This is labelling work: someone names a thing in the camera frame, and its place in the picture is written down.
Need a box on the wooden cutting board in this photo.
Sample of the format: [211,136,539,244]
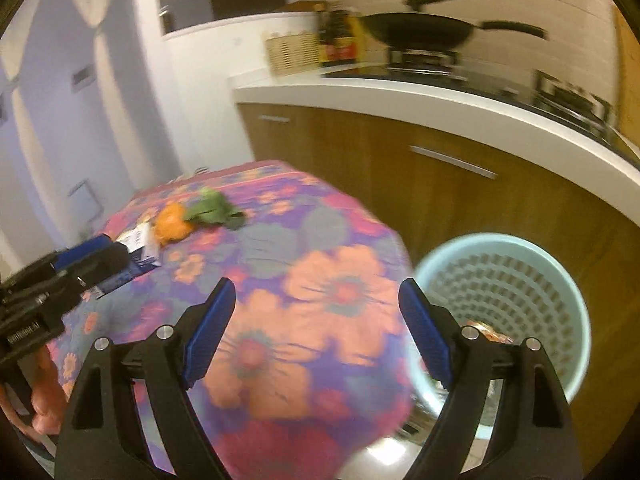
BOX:
[614,7,640,137]

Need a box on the red label sauce bottle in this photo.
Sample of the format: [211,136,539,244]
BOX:
[330,6,359,65]

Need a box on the black wok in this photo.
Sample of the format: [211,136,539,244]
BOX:
[359,12,549,52]

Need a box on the floral printed cloth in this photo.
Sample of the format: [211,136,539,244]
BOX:
[47,159,416,480]

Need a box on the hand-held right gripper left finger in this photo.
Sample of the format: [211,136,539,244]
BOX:
[54,276,237,480]

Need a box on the person's left hand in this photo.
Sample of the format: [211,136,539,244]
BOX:
[0,344,69,442]

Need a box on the wall switch panel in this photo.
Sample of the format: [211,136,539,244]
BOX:
[69,65,95,95]

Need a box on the beige utensil basket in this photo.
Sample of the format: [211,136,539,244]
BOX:
[263,32,321,77]

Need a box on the green leafy sprig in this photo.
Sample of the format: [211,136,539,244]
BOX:
[183,187,247,231]

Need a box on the tangerine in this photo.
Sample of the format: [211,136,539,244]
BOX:
[152,202,196,247]

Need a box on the white dotted paper carton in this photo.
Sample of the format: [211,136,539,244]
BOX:
[90,224,162,297]

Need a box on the dark sauce bottle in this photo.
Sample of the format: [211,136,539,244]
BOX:
[318,6,334,67]

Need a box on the yellow bottle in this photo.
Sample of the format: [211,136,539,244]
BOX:
[351,12,372,59]

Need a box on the wooden kitchen cabinet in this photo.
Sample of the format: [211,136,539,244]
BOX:
[236,102,640,471]

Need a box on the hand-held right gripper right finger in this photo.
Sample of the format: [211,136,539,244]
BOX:
[397,276,583,480]

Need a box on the black lid handle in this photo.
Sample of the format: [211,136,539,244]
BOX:
[403,0,464,11]

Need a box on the white wall box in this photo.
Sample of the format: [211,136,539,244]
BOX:
[67,180,104,227]

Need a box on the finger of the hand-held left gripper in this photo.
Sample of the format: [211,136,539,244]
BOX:
[67,246,132,295]
[52,236,117,271]

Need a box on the light blue plastic basket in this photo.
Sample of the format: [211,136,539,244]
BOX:
[407,232,592,442]

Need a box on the black gas stove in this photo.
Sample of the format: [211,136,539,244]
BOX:
[321,47,622,142]

